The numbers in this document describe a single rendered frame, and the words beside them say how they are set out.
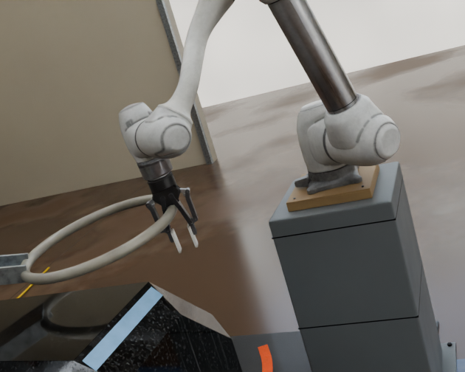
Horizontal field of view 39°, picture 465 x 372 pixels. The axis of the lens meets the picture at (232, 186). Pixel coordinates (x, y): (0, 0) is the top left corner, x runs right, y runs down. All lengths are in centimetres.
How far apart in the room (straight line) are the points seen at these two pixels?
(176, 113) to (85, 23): 526
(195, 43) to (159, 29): 472
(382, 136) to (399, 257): 41
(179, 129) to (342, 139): 56
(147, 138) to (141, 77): 507
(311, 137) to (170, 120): 62
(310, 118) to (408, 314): 70
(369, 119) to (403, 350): 78
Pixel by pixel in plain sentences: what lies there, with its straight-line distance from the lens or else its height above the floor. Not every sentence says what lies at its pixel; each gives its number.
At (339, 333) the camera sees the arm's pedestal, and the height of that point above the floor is 37.
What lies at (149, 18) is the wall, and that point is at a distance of 659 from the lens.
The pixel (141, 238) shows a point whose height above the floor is 98.
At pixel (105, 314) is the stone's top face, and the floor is 87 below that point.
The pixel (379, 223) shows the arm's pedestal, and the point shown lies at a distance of 207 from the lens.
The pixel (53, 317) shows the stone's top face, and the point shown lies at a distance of 178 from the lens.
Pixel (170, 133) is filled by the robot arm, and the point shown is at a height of 124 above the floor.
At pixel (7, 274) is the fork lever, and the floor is 97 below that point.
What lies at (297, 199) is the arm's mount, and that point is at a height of 83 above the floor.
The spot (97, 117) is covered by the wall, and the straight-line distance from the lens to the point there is 706.
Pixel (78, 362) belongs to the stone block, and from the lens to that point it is 152.
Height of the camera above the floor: 150
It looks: 15 degrees down
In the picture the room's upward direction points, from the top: 17 degrees counter-clockwise
